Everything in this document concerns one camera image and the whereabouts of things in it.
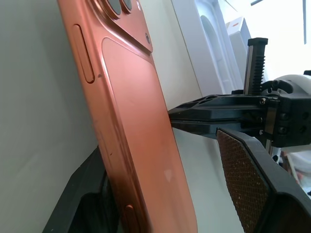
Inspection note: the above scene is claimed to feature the white phone box lid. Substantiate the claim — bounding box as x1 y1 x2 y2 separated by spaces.
225 16 253 58

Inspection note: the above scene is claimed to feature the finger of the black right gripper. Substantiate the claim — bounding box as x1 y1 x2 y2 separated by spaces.
167 94 269 120
171 119 242 141

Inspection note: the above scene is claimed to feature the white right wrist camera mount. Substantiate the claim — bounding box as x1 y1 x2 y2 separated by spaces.
271 70 311 94

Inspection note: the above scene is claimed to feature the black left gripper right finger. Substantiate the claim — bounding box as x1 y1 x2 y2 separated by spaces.
215 127 311 233

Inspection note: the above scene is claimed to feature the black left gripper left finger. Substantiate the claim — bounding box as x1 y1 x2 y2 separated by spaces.
42 145 120 233

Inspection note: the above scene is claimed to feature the white phone box base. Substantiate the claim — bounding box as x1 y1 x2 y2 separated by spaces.
170 0 246 97

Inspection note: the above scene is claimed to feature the orange smartphone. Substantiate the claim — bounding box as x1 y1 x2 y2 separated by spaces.
57 0 198 233

